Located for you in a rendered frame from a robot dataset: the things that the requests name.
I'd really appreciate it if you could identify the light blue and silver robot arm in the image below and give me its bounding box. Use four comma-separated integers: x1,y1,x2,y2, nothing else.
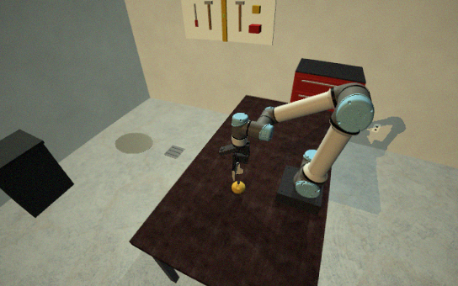
232,82,375,198

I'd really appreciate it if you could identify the gold service bell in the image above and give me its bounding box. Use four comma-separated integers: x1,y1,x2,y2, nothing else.
232,181,245,194

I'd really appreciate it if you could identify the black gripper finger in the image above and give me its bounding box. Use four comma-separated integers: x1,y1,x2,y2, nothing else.
232,157,243,181

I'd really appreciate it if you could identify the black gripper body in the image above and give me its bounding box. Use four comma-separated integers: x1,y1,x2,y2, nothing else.
232,141,250,164

